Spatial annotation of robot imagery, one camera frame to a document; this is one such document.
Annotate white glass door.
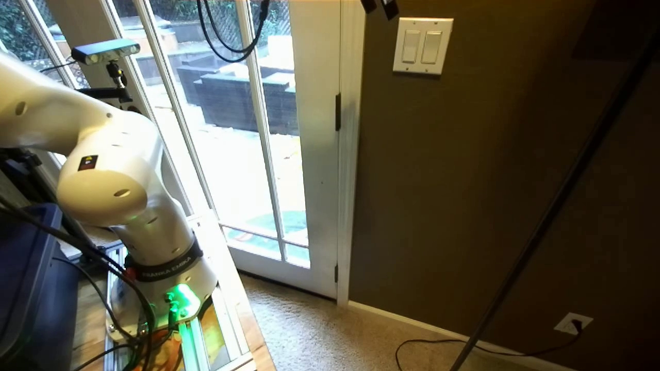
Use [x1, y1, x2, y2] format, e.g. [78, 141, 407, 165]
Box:
[101, 0, 345, 300]

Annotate dark outdoor wicker sofa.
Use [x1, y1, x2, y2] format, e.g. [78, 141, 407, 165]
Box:
[177, 64, 300, 137]

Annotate window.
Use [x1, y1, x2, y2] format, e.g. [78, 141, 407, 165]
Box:
[0, 0, 111, 104]

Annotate blue plastic bin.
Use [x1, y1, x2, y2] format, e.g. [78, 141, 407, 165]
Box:
[0, 203, 79, 371]

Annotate white double switch plate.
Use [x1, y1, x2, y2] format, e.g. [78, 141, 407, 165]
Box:
[392, 17, 455, 77]

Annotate camera on mount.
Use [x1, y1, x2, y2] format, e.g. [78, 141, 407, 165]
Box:
[71, 38, 141, 104]

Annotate black cable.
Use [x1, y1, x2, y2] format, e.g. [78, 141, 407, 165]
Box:
[395, 320, 584, 371]
[0, 196, 157, 371]

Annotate white wall socket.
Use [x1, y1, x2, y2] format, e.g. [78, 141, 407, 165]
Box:
[554, 312, 594, 336]

